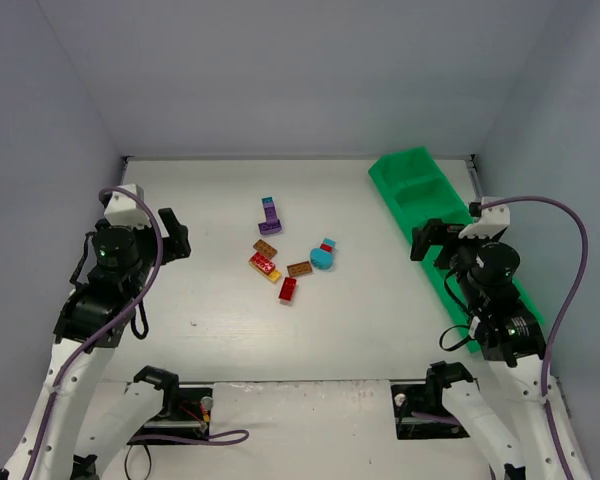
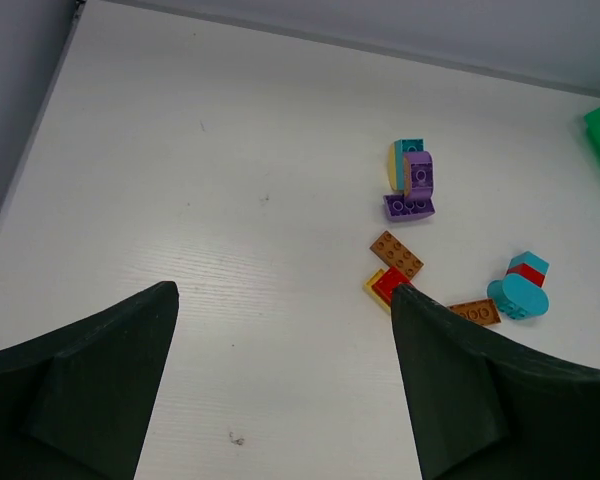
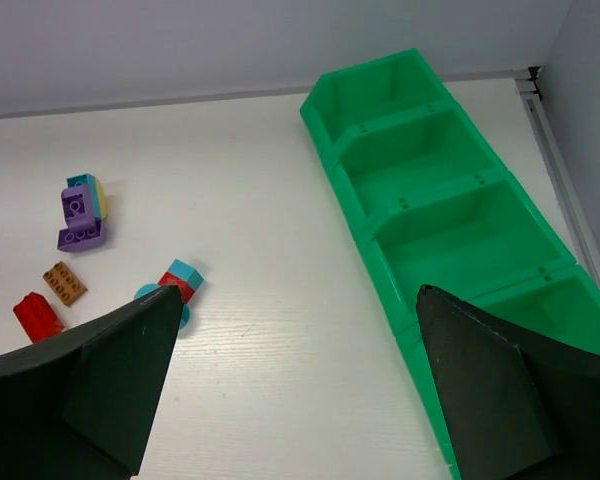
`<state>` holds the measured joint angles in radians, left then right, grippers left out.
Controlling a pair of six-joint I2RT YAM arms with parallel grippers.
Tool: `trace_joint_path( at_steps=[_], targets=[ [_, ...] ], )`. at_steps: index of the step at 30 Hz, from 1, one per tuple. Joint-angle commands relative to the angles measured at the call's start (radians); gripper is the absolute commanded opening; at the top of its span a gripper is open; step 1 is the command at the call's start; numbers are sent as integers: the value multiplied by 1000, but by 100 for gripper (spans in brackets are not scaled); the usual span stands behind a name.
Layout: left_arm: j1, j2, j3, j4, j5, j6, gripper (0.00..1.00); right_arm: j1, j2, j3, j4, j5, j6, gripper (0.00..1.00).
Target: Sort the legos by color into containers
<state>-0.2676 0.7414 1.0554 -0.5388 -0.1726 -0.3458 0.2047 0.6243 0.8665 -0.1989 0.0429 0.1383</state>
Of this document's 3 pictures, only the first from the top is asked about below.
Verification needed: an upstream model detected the brown lego brick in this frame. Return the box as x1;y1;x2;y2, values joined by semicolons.
253;239;277;259
287;261;313;278

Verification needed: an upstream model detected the purple lego piece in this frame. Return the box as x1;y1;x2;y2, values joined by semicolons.
258;204;282;236

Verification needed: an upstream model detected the yellow lego plate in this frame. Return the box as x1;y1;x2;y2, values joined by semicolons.
249;262;281;284

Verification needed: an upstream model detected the blue round lego piece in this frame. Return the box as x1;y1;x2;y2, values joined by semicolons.
309;247;334;270

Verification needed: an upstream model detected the red lego brick single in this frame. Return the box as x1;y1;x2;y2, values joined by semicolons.
278;277;297;303

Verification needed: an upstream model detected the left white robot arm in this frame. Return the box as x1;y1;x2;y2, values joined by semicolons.
0;208;191;479

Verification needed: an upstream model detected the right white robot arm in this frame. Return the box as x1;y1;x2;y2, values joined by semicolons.
410;219;591;479

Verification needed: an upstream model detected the green compartment tray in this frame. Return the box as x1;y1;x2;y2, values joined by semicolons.
369;147;546;367

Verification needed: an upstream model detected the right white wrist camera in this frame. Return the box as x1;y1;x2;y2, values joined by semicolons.
458;197;510;241

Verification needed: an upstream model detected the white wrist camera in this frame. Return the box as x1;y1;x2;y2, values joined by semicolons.
104;192;151;229
458;197;510;241

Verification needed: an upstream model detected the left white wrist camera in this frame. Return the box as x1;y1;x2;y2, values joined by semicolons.
104;192;151;229

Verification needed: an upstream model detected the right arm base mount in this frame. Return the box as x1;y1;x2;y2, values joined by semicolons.
390;382;469;441

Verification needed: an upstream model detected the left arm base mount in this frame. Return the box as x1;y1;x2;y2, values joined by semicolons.
134;383;213;440

